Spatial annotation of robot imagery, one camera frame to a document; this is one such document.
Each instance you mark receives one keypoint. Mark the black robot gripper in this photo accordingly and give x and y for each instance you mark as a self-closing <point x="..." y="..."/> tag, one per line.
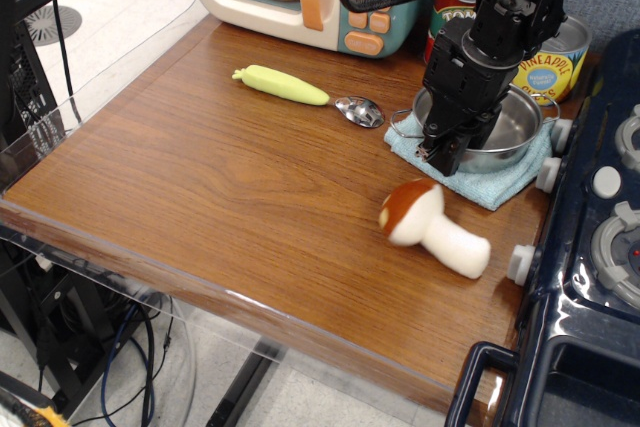
<point x="467" y="86"/>

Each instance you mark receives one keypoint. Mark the small steel pot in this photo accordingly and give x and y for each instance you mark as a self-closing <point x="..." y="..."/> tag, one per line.
<point x="521" y="118"/>

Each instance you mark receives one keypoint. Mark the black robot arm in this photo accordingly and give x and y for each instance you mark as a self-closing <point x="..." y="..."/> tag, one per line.
<point x="500" y="26"/>

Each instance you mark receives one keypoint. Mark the plush brown white mushroom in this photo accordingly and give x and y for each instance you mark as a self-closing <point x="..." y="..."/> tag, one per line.
<point x="414" y="213"/>

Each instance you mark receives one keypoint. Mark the pineapple slices can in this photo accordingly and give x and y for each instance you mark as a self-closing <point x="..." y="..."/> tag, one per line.
<point x="552" y="73"/>

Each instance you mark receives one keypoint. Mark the tomato sauce can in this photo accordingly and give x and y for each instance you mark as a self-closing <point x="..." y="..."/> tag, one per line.
<point x="444" y="11"/>

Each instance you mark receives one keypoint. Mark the navy blue toy stove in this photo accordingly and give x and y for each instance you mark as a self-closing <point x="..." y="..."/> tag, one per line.
<point x="576" y="360"/>

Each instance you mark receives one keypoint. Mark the black side desk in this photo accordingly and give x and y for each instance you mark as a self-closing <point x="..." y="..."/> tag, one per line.
<point x="31" y="124"/>

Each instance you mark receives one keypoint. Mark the spoon with green carrot handle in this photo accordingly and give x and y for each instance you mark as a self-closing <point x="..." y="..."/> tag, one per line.
<point x="357" y="109"/>

